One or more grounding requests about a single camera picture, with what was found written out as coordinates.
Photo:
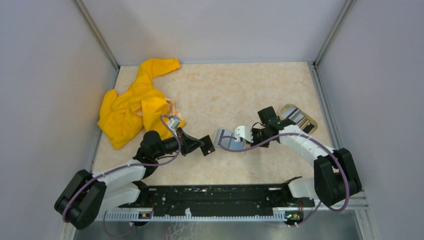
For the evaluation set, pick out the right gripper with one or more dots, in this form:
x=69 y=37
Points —
x=254 y=130

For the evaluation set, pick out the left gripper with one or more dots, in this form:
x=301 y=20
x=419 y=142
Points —
x=187 y=142

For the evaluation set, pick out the black credit card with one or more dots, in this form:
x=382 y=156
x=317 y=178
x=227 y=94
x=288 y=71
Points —
x=207 y=146

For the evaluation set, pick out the clear plastic card holder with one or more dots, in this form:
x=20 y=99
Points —
x=226 y=140

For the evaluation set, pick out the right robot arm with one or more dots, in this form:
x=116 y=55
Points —
x=335 y=177

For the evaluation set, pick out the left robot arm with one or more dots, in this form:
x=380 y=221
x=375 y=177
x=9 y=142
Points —
x=88 y=194

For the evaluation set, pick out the striped cards in tray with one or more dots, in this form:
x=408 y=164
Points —
x=304 y=122

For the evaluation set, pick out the beige oval tray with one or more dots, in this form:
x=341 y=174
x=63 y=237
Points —
x=290 y=104

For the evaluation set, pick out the yellow cloth garment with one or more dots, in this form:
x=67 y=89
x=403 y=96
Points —
x=123 y=116

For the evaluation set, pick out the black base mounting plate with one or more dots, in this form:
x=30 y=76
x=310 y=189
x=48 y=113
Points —
x=225 y=200

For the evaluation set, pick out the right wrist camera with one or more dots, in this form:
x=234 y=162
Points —
x=243 y=132

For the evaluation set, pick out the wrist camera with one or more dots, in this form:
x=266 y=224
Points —
x=173 y=123
x=243 y=132

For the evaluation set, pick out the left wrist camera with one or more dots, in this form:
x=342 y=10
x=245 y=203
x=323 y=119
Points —
x=173 y=123

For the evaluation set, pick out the aluminium frame rail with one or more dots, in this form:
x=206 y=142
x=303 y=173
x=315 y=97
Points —
x=122 y=196

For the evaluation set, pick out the white slotted cable duct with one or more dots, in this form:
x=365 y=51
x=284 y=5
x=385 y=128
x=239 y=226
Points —
x=137 y=216

